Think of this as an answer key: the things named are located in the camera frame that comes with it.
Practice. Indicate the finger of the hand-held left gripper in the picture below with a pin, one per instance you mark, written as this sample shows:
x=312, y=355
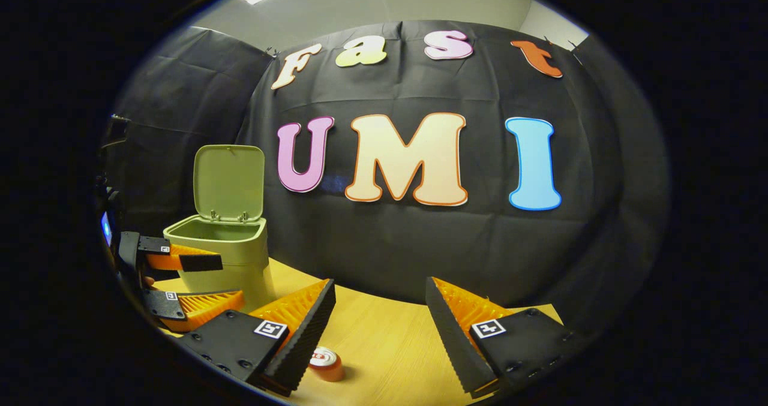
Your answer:
x=180, y=310
x=198, y=262

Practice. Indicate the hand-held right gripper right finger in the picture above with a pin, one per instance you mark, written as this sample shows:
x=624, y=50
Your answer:
x=453, y=340

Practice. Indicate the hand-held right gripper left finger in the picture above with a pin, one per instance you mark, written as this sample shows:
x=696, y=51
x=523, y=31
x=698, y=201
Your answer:
x=309, y=334

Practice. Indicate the green desktop garbage bin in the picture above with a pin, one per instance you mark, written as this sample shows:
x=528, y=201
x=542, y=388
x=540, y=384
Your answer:
x=231, y=262

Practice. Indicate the orange pop can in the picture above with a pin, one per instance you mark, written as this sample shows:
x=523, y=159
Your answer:
x=329, y=367

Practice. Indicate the wooden desktop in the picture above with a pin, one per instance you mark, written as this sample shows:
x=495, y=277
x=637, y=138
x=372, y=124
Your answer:
x=390, y=346

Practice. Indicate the black backdrop cloth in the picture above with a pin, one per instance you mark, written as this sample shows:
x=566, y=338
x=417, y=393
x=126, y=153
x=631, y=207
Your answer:
x=390, y=250

